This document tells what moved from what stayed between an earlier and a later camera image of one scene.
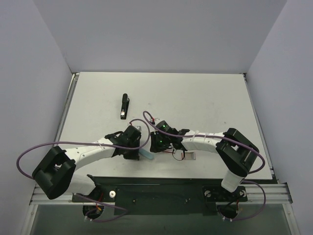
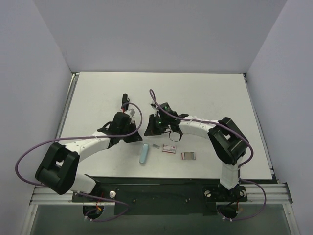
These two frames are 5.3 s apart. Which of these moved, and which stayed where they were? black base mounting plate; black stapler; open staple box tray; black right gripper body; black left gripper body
Moved: black left gripper body; black right gripper body
Stayed: open staple box tray; black base mounting plate; black stapler
